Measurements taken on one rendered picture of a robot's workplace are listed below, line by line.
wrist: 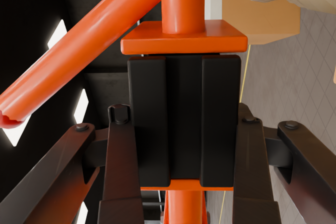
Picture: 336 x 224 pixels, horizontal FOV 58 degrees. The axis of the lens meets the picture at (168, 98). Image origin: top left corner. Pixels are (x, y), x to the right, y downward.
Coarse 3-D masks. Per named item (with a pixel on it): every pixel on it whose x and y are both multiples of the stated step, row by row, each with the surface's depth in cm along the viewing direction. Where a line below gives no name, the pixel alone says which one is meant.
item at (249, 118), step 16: (240, 128) 14; (256, 128) 14; (240, 144) 12; (256, 144) 12; (240, 160) 11; (256, 160) 11; (240, 176) 10; (256, 176) 10; (240, 192) 10; (256, 192) 10; (272, 192) 10; (240, 208) 8; (256, 208) 8; (272, 208) 8
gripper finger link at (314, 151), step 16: (288, 128) 14; (304, 128) 14; (288, 144) 13; (304, 144) 12; (320, 144) 12; (304, 160) 11; (320, 160) 11; (288, 176) 14; (304, 176) 11; (320, 176) 10; (288, 192) 13; (304, 192) 12; (320, 192) 10; (304, 208) 12; (320, 208) 10
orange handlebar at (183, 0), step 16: (176, 0) 14; (192, 0) 14; (176, 16) 14; (192, 16) 14; (176, 32) 15; (192, 32) 15; (176, 192) 18; (192, 192) 18; (176, 208) 18; (192, 208) 18
